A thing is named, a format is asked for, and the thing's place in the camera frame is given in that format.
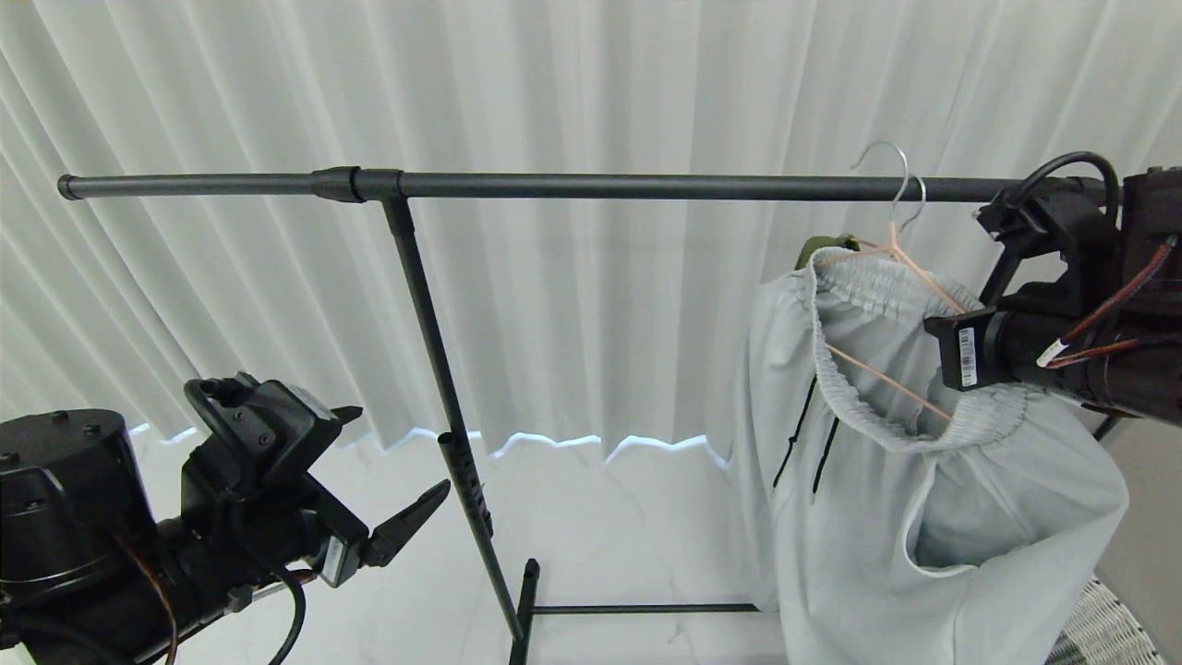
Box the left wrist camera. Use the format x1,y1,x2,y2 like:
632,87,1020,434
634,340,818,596
180,372,341,537

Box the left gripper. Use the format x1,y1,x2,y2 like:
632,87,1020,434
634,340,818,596
152,405,452,611

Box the black clothes rack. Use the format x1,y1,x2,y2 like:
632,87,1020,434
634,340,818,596
57,166,1109,665

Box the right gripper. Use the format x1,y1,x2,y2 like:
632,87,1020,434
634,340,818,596
923,305,1091,393

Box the white curtain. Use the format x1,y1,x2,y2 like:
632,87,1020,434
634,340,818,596
0,0,1182,467

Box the green long-sleeved shirt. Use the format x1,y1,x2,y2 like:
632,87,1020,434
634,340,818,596
796,235,862,271

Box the white laundry basket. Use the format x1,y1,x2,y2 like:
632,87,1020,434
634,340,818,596
1045,577,1166,665

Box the black cable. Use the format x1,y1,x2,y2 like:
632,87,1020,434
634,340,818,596
266,563,308,665
1007,151,1121,223

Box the pale grey shorts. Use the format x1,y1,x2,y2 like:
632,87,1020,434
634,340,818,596
731,247,1129,665

